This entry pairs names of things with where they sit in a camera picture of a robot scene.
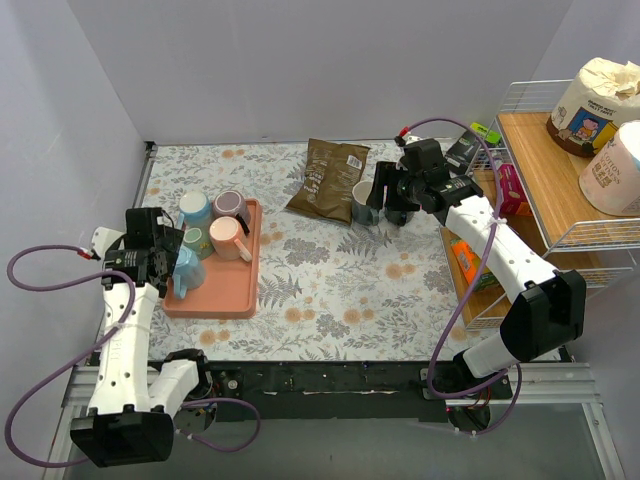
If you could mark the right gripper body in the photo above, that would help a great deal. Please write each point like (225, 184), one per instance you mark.
(388, 187)

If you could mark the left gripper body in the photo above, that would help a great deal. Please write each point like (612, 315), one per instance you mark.
(163, 262)

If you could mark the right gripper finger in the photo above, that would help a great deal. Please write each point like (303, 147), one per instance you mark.
(384, 196)
(400, 212)

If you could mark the dark teal faceted mug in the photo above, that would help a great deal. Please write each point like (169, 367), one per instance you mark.
(361, 212)

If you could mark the pink mug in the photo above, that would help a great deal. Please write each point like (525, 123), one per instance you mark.
(229, 239)

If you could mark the purple mug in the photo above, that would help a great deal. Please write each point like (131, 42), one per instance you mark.
(231, 203)

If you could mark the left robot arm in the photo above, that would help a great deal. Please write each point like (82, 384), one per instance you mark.
(130, 418)

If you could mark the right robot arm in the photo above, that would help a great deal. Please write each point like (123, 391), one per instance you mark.
(547, 305)

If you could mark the light blue mug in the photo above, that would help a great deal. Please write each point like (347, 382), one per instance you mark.
(195, 211)
(189, 273)

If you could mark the green mug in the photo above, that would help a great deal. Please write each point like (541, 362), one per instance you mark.
(197, 240)

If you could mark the black green box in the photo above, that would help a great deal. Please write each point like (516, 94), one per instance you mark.
(463, 151)

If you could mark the brown snack bag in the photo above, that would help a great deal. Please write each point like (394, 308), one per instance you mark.
(331, 172)

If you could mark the orange green sponge pack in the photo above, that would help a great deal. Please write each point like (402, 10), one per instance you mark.
(469, 262)

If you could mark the magenta tissue pack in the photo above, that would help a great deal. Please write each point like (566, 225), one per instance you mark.
(514, 201)

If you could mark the salmon pink tray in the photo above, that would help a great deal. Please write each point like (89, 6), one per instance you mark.
(230, 288)

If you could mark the cartoon toilet paper roll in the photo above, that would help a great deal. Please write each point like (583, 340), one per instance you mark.
(603, 95)

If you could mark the pink toilet paper roll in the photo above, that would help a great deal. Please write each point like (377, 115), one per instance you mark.
(610, 182)

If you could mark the white wire shelf rack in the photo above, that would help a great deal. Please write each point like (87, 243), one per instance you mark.
(564, 228)

